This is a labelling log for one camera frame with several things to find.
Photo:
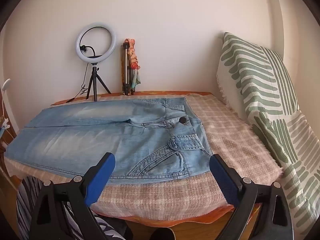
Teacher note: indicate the folded tripod with colourful scarf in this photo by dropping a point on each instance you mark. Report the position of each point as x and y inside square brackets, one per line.
[132, 55]

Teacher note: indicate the folded silver tripod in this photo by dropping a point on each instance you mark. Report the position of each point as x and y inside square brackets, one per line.
[125, 67]

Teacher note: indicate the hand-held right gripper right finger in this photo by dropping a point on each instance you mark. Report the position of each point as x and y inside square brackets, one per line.
[223, 180]

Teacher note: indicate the light blue denim pants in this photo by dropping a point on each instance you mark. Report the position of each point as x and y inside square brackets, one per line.
[100, 130]

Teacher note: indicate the black mini tripod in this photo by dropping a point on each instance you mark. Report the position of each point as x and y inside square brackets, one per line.
[95, 85]

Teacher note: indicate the green leaf patterned pillow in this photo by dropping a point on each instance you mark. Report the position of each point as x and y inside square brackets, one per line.
[255, 75]

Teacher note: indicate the black white striped clothing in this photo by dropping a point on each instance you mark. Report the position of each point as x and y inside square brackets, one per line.
[25, 197]

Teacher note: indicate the white clip lamp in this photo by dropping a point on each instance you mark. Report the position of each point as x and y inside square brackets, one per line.
[6, 83]

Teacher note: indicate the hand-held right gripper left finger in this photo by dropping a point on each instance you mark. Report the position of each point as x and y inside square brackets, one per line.
[100, 177]

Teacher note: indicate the green striped white cover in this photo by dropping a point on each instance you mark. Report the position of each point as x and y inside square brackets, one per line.
[295, 160]

